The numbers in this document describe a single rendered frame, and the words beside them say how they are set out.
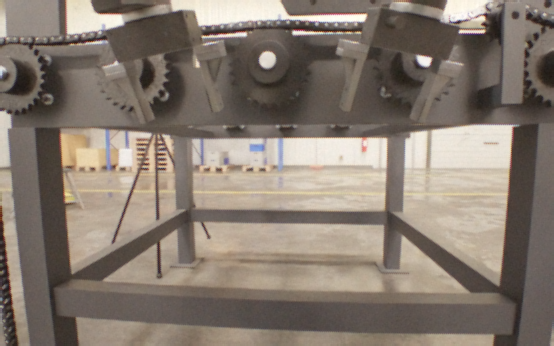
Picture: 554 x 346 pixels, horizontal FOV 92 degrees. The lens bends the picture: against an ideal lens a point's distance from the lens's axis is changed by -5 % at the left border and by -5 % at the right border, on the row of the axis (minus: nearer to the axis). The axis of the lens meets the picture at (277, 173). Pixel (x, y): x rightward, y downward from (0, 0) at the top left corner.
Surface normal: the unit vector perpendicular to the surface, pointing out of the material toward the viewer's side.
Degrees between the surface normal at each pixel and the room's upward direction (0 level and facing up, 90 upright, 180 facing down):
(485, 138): 90
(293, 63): 90
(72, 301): 90
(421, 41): 114
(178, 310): 90
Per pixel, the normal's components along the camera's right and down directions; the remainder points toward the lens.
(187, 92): -0.07, 0.09
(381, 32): 0.09, 0.48
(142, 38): -0.12, 0.48
